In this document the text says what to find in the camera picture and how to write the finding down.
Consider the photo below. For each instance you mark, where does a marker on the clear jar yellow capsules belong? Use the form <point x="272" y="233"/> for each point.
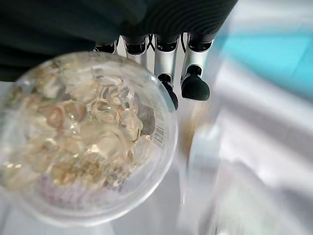
<point x="85" y="137"/>

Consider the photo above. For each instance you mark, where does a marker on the blue front cart drawer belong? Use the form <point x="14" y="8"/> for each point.
<point x="269" y="49"/>

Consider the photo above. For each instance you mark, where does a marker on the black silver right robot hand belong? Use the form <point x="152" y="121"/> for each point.
<point x="97" y="19"/>

